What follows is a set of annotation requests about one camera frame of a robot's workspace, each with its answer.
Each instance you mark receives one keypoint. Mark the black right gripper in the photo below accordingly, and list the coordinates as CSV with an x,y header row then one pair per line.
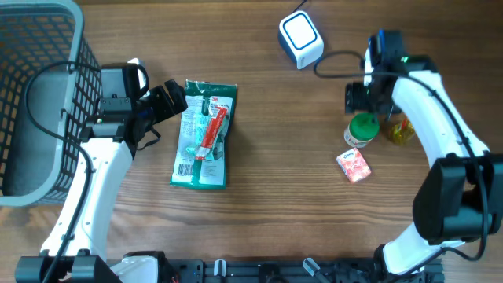
x,y
354,100

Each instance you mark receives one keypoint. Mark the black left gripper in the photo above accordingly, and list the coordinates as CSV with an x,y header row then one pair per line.
x,y
163,107

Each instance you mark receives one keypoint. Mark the green lid chicken jar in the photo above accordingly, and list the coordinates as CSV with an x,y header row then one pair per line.
x,y
361,130

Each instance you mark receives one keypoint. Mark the yellow liquid bottle silver cap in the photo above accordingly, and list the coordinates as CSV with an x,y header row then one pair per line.
x,y
400,133

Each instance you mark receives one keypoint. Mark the red white tissue pack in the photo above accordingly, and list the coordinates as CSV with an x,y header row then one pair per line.
x,y
353,165

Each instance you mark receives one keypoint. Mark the green 3M gloves package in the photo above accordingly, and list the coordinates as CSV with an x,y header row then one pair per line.
x,y
200,161

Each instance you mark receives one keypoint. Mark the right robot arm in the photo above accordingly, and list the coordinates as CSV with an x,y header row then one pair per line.
x,y
459,204

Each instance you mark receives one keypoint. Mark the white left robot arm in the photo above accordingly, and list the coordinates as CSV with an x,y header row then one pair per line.
x,y
107,143

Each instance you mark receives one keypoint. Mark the white barcode scanner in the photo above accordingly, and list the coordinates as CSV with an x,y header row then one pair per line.
x,y
300,39

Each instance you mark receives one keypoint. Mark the grey plastic shopping basket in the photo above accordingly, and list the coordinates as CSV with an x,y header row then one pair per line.
x,y
44,59

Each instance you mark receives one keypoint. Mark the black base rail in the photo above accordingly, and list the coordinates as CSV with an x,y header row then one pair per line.
x,y
357,270

